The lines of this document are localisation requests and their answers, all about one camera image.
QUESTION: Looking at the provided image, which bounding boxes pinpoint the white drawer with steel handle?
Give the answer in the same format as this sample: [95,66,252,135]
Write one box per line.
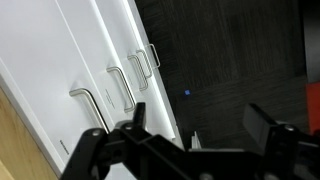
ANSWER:
[123,0,185,149]
[91,0,181,144]
[111,0,183,146]
[0,0,116,178]
[54,0,178,141]

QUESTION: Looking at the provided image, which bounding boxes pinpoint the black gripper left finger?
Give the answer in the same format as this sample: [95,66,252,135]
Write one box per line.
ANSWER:
[59,102,214,180]

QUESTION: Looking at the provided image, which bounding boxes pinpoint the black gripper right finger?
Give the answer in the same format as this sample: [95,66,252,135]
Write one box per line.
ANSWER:
[242,103,320,180]

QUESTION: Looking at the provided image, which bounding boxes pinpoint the red box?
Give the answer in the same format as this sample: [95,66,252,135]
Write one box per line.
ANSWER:
[305,81,320,135]

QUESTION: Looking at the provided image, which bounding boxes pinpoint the white cabinet frame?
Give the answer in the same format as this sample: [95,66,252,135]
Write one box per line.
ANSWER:
[0,56,68,179]

